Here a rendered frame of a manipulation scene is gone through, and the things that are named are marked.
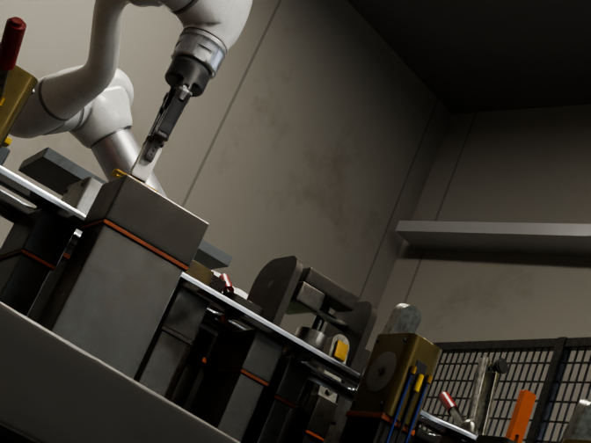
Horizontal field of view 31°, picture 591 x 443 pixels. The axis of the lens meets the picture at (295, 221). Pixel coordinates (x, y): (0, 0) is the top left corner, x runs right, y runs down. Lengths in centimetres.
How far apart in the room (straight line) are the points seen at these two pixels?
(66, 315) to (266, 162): 369
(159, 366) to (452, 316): 380
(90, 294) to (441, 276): 416
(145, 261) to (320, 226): 388
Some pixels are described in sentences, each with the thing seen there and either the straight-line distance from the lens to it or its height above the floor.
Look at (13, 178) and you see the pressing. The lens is 132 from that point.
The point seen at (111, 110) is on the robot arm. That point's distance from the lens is 242.
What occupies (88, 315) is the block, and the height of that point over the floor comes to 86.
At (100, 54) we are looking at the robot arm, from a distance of 212.
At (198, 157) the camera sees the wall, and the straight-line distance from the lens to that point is 459.
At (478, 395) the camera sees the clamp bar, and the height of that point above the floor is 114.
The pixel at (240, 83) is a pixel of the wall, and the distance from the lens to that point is 478.
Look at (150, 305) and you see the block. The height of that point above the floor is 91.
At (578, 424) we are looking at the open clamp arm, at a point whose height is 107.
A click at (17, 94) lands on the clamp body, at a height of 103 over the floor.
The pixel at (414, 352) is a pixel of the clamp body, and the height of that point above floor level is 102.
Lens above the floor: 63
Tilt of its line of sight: 20 degrees up
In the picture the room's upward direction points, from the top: 23 degrees clockwise
